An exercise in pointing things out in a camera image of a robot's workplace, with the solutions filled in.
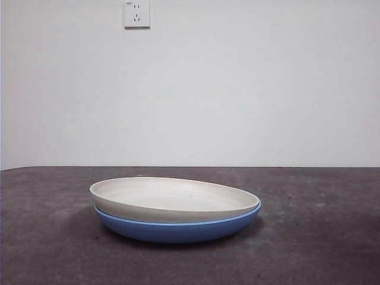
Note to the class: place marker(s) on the white round plate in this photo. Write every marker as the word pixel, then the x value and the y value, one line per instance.
pixel 166 197

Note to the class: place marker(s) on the blue round plate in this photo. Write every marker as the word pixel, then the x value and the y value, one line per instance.
pixel 178 233

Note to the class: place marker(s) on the white wall socket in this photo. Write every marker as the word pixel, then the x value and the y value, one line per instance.
pixel 137 15

